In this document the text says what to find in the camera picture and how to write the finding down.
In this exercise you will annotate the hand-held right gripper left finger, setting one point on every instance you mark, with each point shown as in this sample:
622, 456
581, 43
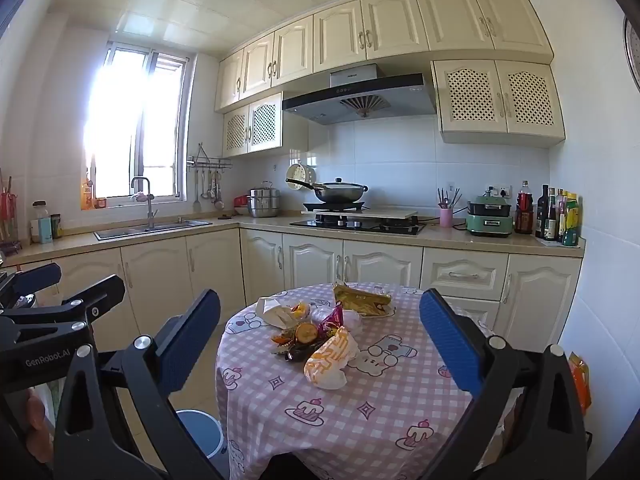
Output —
192, 340

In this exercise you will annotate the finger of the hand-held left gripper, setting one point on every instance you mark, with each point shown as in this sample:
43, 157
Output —
95, 296
37, 277

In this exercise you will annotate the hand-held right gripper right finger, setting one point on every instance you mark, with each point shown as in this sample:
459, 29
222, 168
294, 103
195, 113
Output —
447, 340

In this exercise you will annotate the white paper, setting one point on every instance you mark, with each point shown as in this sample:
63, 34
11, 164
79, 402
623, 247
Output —
272, 312

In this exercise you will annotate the blue waste bin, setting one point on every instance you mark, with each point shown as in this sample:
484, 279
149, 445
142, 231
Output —
200, 430

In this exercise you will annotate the gold snack wrapper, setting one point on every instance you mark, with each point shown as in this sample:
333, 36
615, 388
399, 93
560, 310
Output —
360, 300

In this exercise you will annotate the white plastic bag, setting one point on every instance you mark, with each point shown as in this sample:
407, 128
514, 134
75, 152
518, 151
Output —
352, 322

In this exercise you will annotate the dark printed snack wrapper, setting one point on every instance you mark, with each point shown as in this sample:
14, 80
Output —
297, 351

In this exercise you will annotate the round orange peel half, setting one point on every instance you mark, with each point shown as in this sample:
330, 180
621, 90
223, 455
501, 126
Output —
306, 332

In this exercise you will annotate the purple snack wrapper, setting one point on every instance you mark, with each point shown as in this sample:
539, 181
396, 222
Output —
334, 320

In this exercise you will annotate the yellow white snack bag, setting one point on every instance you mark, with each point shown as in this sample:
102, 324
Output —
330, 360

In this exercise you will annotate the person's left hand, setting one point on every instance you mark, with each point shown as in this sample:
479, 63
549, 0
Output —
40, 422

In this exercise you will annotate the small dark jar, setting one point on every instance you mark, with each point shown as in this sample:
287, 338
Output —
56, 227

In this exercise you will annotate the red utensil rack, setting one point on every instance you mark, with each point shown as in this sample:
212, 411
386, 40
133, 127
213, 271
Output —
7, 210

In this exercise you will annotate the pink checked tablecloth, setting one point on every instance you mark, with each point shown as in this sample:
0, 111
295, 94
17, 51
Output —
390, 400

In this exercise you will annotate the orange bottle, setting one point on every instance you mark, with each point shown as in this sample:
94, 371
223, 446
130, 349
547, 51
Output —
87, 197

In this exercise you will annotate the stainless steel sink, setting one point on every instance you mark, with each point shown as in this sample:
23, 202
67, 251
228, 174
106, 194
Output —
165, 227

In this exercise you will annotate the metal sink faucet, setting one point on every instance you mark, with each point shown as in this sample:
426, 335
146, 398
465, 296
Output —
150, 210

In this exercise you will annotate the pink cloth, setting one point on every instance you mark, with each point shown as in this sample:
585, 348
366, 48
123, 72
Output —
142, 196

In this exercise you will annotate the pink utensil holder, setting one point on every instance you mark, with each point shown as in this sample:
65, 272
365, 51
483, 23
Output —
446, 217

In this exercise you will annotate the green electric cooker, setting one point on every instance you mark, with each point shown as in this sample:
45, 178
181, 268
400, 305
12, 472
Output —
490, 220

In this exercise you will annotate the beige kitchen countertop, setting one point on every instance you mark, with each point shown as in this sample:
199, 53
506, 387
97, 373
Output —
250, 222

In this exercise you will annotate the hanging metal spatula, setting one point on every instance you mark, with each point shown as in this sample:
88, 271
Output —
196, 205

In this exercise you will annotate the bunch of dark chopsticks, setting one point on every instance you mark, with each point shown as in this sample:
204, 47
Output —
446, 199

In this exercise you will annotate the cream lower kitchen cabinets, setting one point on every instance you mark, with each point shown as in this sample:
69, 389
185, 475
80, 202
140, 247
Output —
310, 260

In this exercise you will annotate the orange plastic bag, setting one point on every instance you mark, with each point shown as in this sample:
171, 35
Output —
582, 385

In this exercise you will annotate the black gas stove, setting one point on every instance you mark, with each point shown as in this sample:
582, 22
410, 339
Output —
360, 226

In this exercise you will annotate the red bowl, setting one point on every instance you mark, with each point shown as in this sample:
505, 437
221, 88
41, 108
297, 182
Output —
241, 202

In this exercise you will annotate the hanging metal ladle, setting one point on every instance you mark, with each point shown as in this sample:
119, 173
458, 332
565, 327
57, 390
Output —
205, 193

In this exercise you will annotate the stainless steel steamer pot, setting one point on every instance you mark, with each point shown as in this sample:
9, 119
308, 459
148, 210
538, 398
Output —
265, 202

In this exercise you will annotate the row of condiment bottles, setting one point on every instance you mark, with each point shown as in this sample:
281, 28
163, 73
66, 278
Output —
550, 220

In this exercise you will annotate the wok with lid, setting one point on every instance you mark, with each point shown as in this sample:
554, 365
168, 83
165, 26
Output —
340, 191

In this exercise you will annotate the kitchen window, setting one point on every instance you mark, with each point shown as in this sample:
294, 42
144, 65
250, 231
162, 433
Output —
165, 125

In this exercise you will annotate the cream hanging colander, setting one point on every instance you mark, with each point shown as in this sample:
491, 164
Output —
300, 172

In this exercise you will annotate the black range hood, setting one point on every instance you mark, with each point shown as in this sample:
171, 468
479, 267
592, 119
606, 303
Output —
360, 97

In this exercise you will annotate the row of cream upper cabinets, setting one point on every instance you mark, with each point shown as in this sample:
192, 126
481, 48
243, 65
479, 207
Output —
390, 25

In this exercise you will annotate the round metal lid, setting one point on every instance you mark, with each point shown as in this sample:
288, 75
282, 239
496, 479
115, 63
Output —
634, 55

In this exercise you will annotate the white wall outlet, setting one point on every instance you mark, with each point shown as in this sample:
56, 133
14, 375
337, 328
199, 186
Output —
502, 191

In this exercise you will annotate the metal wall utensil rack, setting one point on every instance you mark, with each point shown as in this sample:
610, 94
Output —
210, 162

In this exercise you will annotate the narrow lattice door wall cabinet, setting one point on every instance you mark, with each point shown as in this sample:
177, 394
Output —
260, 125

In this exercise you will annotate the wide lattice door wall cabinet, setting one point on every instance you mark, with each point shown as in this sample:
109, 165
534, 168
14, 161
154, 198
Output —
500, 100

